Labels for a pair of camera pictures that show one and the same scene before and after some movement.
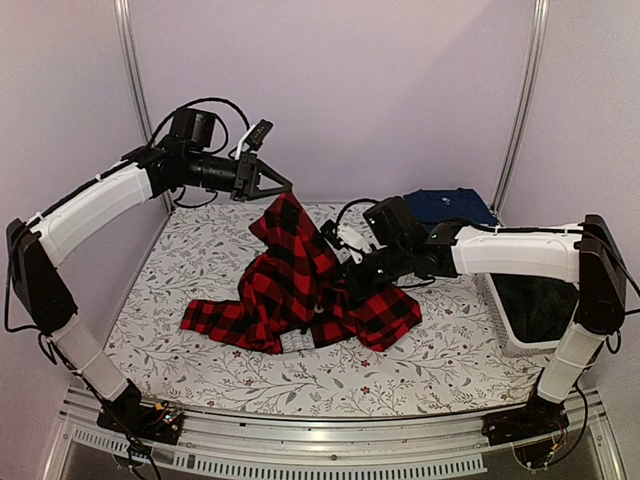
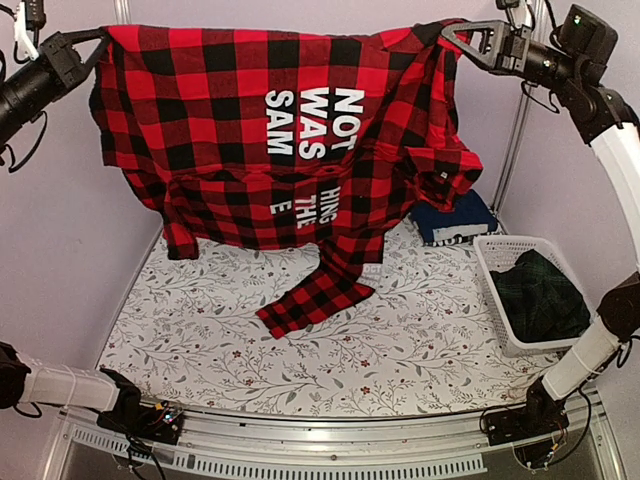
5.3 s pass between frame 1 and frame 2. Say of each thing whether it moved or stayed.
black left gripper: moved
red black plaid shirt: moved
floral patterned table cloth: stayed
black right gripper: moved
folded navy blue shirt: stayed
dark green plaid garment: stayed
